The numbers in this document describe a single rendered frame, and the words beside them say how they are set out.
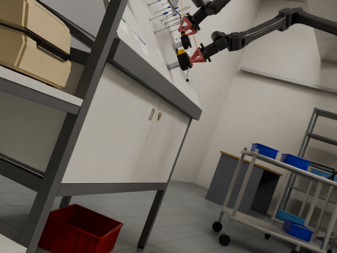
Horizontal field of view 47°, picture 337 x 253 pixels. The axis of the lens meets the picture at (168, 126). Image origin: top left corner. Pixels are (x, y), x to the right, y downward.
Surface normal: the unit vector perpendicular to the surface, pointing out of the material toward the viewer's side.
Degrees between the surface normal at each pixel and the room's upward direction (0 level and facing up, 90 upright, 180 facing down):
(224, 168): 90
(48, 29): 72
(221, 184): 90
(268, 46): 90
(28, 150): 90
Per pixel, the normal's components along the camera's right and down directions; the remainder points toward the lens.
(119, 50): 0.89, 0.32
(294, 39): -0.43, -0.18
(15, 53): -0.23, -0.11
